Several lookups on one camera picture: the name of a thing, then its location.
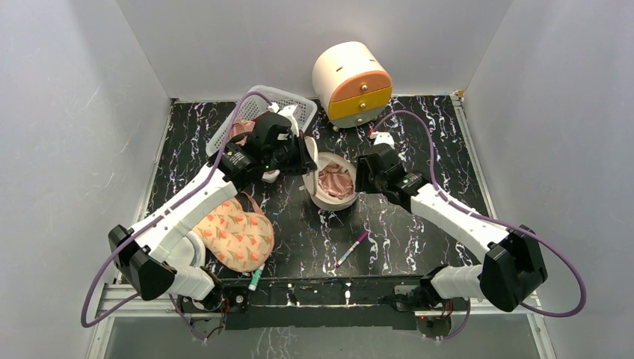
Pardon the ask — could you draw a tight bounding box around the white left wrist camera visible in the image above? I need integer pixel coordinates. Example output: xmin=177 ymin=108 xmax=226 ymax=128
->
xmin=267 ymin=102 xmax=299 ymax=136

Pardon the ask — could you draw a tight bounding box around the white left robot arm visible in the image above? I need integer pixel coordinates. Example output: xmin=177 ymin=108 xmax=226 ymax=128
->
xmin=108 ymin=106 xmax=316 ymax=311

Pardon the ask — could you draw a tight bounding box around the teal white marker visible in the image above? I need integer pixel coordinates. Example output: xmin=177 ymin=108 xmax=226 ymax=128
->
xmin=247 ymin=263 xmax=265 ymax=292

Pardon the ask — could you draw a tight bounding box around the white plastic basket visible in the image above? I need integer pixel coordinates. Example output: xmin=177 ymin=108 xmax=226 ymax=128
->
xmin=206 ymin=85 xmax=318 ymax=156

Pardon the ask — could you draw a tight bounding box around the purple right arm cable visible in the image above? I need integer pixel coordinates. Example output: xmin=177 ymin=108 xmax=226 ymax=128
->
xmin=370 ymin=109 xmax=588 ymax=341

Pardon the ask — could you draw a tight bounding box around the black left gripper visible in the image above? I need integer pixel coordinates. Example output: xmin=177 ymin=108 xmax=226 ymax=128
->
xmin=265 ymin=132 xmax=317 ymax=177

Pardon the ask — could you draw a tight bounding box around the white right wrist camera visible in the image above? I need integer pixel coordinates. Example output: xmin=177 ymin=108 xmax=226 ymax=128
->
xmin=369 ymin=130 xmax=395 ymax=149

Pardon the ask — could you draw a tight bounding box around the white mesh bag lid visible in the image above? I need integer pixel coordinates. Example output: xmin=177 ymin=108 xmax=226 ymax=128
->
xmin=166 ymin=231 xmax=206 ymax=268

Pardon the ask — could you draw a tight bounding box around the pink satin bra from bag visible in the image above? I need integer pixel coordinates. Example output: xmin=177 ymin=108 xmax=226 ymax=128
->
xmin=318 ymin=162 xmax=354 ymax=200

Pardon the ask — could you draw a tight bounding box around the black table front rail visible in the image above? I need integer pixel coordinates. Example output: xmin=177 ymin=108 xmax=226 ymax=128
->
xmin=96 ymin=277 xmax=544 ymax=332

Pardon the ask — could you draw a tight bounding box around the pink pen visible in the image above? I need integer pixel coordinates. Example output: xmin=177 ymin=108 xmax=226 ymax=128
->
xmin=335 ymin=231 xmax=369 ymax=269

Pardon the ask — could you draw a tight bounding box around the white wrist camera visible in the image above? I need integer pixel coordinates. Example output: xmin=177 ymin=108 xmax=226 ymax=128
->
xmin=267 ymin=102 xmax=299 ymax=136
xmin=369 ymin=130 xmax=395 ymax=149

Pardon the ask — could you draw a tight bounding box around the round white drawer cabinet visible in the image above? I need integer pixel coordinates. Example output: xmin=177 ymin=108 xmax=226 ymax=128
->
xmin=312 ymin=41 xmax=393 ymax=130

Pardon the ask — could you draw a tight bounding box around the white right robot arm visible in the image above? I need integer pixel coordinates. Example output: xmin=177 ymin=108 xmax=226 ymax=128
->
xmin=355 ymin=144 xmax=548 ymax=312

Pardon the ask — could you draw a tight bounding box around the peach floral bra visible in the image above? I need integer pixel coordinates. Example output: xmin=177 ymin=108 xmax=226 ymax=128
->
xmin=187 ymin=195 xmax=274 ymax=272

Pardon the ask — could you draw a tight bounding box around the white mesh laundry bag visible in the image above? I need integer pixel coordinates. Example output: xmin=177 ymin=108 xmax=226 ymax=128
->
xmin=303 ymin=136 xmax=358 ymax=212

